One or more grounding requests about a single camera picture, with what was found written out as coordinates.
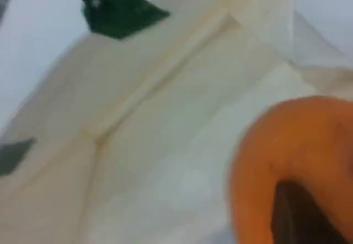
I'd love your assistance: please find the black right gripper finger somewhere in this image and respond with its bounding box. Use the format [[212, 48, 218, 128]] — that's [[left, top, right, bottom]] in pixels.
[[270, 182, 351, 244]]

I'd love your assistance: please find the orange fruit with stem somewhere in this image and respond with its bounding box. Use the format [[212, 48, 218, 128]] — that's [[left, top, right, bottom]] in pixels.
[[227, 95, 353, 244]]

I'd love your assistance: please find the white bag with green handles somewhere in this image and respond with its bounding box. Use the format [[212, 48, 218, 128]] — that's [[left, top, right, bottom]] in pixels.
[[0, 0, 353, 244]]

